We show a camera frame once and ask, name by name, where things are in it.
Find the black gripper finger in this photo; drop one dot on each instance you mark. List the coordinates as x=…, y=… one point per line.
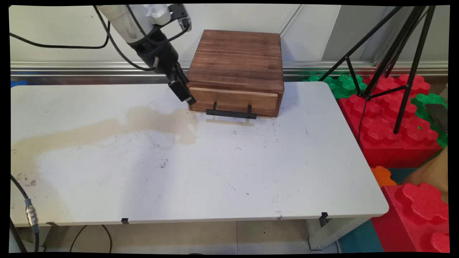
x=181, y=91
x=181, y=73

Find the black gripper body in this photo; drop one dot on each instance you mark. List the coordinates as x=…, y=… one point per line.
x=157, y=53

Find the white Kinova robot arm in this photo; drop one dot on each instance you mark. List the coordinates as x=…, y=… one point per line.
x=122, y=21

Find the dark wooden drawer cabinet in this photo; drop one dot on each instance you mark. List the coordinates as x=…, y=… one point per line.
x=236, y=53

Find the small black table clip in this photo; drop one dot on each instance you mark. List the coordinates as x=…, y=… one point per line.
x=124, y=220
x=324, y=217

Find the green foam block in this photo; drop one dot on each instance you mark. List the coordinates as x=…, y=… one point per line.
x=428, y=100
x=346, y=84

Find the white table leg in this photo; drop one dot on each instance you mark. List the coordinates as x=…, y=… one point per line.
x=333, y=231

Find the large red foam block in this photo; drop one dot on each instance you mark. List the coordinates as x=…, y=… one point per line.
x=387, y=122

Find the orange foam block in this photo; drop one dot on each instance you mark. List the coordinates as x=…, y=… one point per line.
x=382, y=176

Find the black tripod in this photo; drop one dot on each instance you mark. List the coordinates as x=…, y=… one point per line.
x=398, y=123

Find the teal foam mat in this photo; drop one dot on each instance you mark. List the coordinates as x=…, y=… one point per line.
x=362, y=238

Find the dark flat object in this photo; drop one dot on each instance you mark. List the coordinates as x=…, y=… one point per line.
x=439, y=114

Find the red foam block, round studs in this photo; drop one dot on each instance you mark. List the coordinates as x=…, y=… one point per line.
x=416, y=211

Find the brown cardboard box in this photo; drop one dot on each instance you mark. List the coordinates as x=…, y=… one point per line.
x=432, y=175

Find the wrist camera with black bracket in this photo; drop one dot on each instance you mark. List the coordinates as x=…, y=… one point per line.
x=181, y=16

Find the aluminium rail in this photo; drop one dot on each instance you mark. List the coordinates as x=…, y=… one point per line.
x=71, y=68

